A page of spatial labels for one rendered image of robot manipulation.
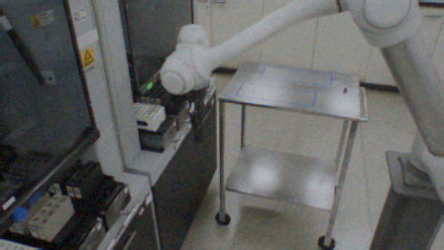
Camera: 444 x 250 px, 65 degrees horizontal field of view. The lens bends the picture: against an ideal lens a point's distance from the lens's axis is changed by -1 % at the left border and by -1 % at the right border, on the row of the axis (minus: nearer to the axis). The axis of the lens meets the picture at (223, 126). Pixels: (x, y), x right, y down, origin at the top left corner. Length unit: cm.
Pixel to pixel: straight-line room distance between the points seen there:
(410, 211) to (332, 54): 231
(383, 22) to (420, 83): 22
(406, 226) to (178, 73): 104
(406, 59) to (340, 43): 258
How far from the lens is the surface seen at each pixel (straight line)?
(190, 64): 100
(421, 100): 103
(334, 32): 349
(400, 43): 95
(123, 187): 114
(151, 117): 136
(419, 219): 152
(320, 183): 197
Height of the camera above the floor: 154
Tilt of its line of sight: 32 degrees down
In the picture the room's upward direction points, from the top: straight up
